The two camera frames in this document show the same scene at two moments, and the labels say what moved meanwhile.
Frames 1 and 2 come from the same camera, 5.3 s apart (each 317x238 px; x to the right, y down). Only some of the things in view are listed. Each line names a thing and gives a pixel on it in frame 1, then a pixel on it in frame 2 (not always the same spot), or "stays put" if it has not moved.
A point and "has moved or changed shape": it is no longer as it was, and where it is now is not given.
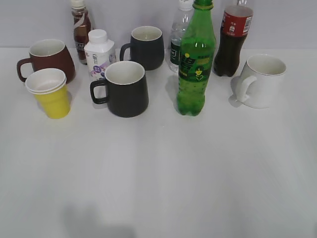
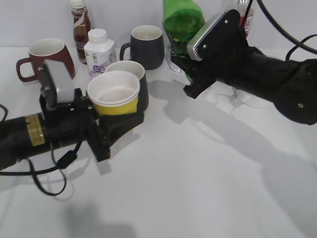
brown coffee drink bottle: (82, 26) stays put
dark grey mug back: (147, 47) stays put
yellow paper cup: (49, 87) has moved or changed shape
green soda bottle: (197, 58) has moved or changed shape
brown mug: (49, 54) stays put
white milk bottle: (100, 53) stays put
